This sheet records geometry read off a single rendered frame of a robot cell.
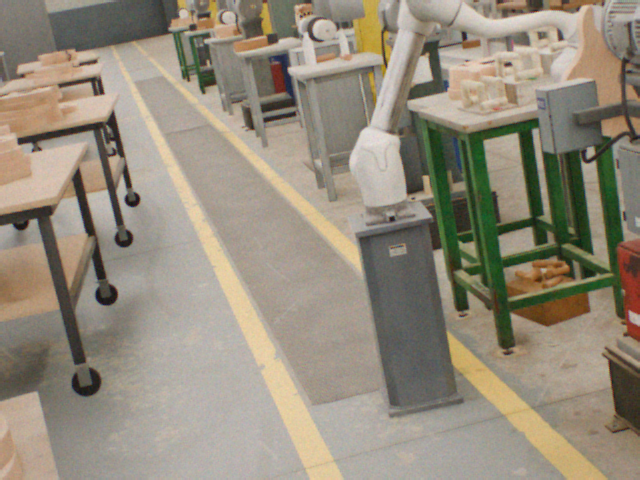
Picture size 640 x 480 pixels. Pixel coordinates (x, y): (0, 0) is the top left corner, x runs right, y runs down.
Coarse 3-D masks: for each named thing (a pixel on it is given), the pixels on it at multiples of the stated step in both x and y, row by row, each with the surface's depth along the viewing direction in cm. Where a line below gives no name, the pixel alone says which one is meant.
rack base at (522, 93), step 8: (504, 80) 445; (512, 80) 441; (528, 80) 432; (536, 80) 432; (544, 80) 432; (552, 80) 433; (512, 88) 433; (520, 88) 431; (528, 88) 431; (536, 88) 432; (496, 96) 451; (512, 96) 435; (520, 96) 431; (528, 96) 432; (520, 104) 432; (528, 104) 433
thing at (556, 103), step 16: (576, 80) 343; (592, 80) 338; (544, 96) 338; (560, 96) 337; (576, 96) 338; (592, 96) 339; (544, 112) 341; (560, 112) 338; (544, 128) 344; (560, 128) 339; (576, 128) 340; (592, 128) 341; (544, 144) 347; (560, 144) 340; (576, 144) 341; (592, 144) 342; (608, 144) 338; (592, 160) 345
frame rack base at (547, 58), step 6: (540, 48) 456; (546, 48) 452; (540, 54) 440; (546, 54) 435; (552, 54) 431; (558, 54) 432; (528, 60) 452; (540, 60) 441; (546, 60) 436; (552, 60) 432; (528, 66) 453; (546, 66) 437; (546, 72) 438
